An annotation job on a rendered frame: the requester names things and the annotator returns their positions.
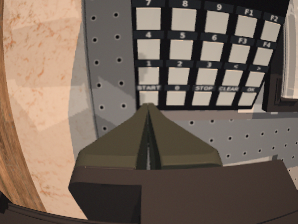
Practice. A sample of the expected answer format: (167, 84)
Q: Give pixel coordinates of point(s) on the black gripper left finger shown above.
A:
(122, 146)

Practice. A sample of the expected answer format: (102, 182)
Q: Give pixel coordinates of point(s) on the white multiwell plate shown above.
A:
(289, 87)

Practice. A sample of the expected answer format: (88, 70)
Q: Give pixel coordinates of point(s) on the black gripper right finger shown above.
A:
(176, 148)

